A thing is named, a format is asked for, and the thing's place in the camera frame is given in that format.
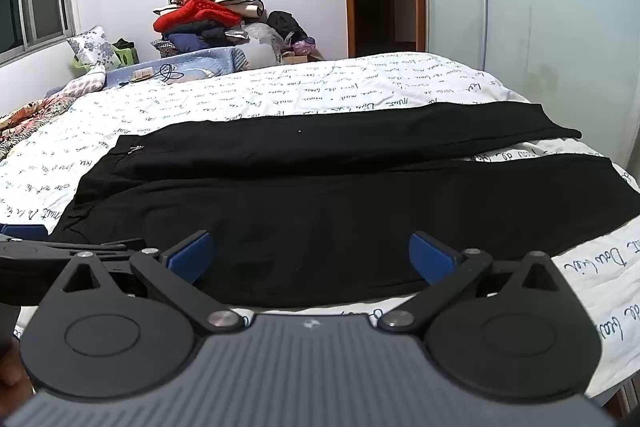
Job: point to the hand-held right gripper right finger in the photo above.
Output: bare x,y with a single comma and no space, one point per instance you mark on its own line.
430,257

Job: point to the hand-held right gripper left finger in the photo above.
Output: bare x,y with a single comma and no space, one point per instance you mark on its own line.
187,257

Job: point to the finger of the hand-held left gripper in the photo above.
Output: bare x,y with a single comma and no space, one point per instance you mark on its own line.
30,259

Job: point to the black pants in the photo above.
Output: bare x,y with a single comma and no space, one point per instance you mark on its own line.
325,217

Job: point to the person's left hand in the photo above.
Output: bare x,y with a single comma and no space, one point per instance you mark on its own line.
12,364

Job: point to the pink floral blanket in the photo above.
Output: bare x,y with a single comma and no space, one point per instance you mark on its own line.
45,107

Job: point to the white script-printed bed sheet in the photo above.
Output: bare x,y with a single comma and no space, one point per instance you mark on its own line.
300,82

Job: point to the green plastic stool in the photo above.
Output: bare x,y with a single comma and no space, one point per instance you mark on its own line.
125,54

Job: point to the navy blue garment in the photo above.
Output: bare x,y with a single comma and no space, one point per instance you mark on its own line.
192,41

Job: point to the grey floral pillow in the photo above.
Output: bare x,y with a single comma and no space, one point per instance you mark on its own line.
92,46

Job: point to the cardboard box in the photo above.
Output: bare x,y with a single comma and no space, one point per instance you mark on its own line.
300,57

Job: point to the clear plastic bag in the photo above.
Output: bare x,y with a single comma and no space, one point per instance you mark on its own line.
262,39

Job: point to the purple cloth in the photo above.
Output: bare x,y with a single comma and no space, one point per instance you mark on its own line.
304,45

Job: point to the red garment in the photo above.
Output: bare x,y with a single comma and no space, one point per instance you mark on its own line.
197,14

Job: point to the black bag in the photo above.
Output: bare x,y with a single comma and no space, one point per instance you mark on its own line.
286,24

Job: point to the pale sliding-door wardrobe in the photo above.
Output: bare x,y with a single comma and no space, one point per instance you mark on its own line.
550,32

